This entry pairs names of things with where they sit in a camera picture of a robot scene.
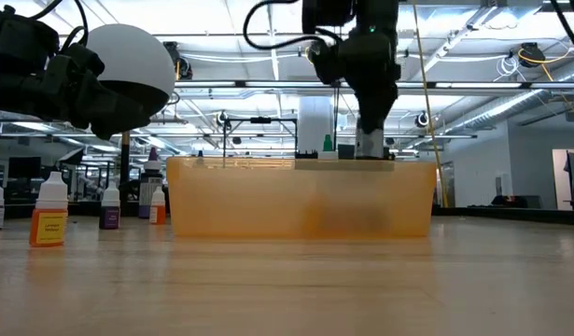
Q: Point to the large green food coloring bottle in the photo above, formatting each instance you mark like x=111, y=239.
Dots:
x=328, y=142

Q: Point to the small orange food coloring bottle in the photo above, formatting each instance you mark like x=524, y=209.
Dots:
x=158, y=214

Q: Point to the thin yellow pole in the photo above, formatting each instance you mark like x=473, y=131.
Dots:
x=429, y=112

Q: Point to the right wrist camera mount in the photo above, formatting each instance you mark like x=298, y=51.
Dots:
x=331, y=63

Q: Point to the translucent orange plastic bin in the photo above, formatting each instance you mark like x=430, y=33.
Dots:
x=249, y=200

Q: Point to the small lemon yellow label bottle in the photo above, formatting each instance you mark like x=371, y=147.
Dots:
x=48, y=228

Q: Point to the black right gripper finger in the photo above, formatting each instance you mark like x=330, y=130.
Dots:
x=373, y=107

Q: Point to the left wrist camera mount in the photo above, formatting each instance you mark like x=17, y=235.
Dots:
x=81, y=60

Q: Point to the white black sphere on pole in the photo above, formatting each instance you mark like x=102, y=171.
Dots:
x=137, y=56

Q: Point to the small purple food coloring bottle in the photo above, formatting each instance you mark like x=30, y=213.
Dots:
x=110, y=218

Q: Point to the dark bag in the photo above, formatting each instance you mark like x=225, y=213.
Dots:
x=515, y=202

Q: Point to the black background rig frame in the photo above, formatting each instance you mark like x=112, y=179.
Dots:
x=261, y=120

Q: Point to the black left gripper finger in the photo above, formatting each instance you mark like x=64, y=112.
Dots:
x=104, y=112

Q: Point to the large purple food coloring bottle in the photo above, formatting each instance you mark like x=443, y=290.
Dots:
x=149, y=182

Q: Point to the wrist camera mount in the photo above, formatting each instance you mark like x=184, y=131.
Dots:
x=331, y=63
x=81, y=60

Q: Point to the dark computer monitor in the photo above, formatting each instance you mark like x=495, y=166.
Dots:
x=24, y=168

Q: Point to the black equipment box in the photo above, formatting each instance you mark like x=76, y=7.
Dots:
x=346, y=151

